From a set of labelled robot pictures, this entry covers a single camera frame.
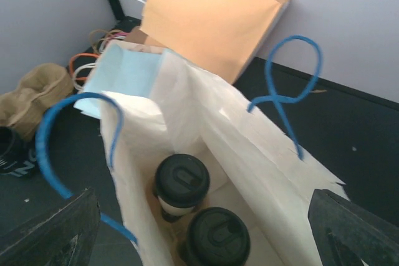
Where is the light blue paper bag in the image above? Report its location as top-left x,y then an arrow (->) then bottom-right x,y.
74,44 -> 165,119

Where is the black cup lid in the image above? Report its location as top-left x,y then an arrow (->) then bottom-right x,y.
155,154 -> 210,205
183,207 -> 251,266

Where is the single white paper cup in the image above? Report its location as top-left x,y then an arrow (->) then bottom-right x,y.
157,196 -> 196,217

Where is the brown pulp cup carrier stack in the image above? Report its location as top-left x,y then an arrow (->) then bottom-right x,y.
1,63 -> 74,141

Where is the blue checkered paper bag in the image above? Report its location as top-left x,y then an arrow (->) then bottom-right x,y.
100,50 -> 345,265

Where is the orange bag handle cord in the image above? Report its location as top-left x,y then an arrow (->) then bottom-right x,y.
69,53 -> 100,82

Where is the orange paper bag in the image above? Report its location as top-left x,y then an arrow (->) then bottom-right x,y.
141,0 -> 290,83

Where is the blue bag handle cord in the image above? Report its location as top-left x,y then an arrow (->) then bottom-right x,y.
36,92 -> 138,245
248,35 -> 322,163

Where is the brown flat paper bag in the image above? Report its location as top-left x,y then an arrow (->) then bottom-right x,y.
124,26 -> 165,47

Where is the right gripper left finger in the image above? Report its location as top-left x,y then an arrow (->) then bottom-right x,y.
1,188 -> 100,265

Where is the beige kraft paper bag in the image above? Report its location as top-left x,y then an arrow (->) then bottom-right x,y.
103,39 -> 165,54

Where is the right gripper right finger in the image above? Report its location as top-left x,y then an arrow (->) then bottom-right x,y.
308,189 -> 398,265

